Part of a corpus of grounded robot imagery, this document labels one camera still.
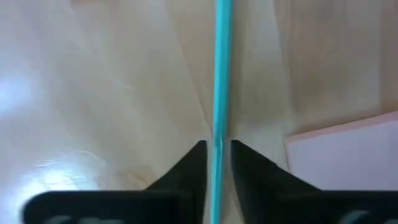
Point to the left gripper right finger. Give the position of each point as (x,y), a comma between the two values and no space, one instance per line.
(255,183)

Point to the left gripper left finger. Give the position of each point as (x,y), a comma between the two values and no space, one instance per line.
(189,186)

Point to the pink sticky note pad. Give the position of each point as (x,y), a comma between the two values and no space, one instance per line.
(348,155)

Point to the teal pencil with eraser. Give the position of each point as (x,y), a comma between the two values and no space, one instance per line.
(222,77)

